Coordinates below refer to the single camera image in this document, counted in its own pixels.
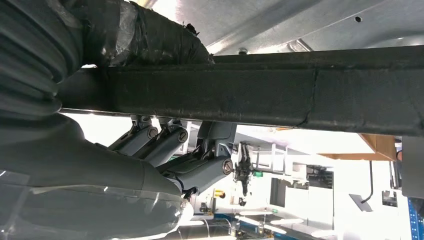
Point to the brown cardboard box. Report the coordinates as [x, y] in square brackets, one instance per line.
[377, 147]

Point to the blue background rack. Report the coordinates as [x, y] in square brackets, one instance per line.
[414, 218]

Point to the stamped metal plate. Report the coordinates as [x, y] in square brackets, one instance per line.
[298, 23]

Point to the black robot on stand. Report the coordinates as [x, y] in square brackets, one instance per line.
[244, 165]

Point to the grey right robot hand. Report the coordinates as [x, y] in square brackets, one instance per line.
[99, 172]

